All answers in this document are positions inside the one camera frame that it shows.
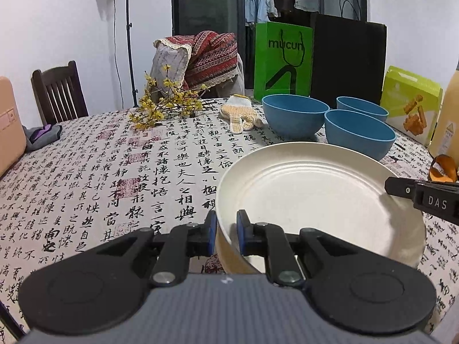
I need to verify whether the blue bowl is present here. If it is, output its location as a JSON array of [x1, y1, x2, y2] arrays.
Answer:
[[324, 110, 397, 163], [336, 96, 390, 123], [262, 94, 330, 140]]

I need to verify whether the green paper bag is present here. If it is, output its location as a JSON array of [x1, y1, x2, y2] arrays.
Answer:
[[254, 21, 314, 103]]

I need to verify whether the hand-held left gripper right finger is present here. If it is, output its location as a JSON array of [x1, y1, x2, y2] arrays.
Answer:
[[237, 210, 359, 286]]

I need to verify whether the green snack box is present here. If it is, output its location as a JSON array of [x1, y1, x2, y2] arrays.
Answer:
[[380, 65, 443, 146]]

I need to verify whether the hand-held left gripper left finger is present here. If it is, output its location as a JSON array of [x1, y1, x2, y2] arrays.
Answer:
[[97, 211, 218, 287]]

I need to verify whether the sliding glass door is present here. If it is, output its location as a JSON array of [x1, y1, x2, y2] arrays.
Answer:
[[171, 0, 369, 97]]

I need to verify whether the cream plate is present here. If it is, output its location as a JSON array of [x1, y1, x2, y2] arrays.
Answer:
[[214, 141, 427, 275]]

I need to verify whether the pink suitcase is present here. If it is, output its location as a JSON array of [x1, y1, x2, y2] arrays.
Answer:
[[0, 76, 27, 178]]

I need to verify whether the black paper bag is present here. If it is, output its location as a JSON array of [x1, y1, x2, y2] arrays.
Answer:
[[310, 0, 388, 108]]

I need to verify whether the orange peel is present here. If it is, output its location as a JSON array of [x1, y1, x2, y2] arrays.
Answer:
[[428, 154, 459, 183]]

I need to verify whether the red patterned blanket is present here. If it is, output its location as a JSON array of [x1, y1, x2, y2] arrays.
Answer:
[[168, 30, 240, 90]]

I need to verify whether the grey quilted cloth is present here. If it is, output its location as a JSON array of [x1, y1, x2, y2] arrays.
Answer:
[[149, 38, 192, 95]]

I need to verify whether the grey purple cloth pouch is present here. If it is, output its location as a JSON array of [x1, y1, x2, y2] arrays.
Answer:
[[22, 124, 63, 153]]

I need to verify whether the yellow flower branch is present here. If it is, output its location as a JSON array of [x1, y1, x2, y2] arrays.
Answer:
[[128, 64, 210, 130]]

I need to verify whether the dark wooden chair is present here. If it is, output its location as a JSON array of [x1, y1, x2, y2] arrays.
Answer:
[[30, 61, 89, 126]]

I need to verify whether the yellow knitted glove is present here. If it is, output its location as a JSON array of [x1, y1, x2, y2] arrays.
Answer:
[[219, 94, 264, 134]]

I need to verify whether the yellow bottle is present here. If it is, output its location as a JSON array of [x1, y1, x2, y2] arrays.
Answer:
[[428, 62, 459, 158]]

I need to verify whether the black light stand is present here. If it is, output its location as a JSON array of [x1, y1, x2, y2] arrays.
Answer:
[[109, 0, 140, 108]]

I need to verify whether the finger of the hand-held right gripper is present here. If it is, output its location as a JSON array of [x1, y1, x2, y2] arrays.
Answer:
[[384, 176, 418, 200]]

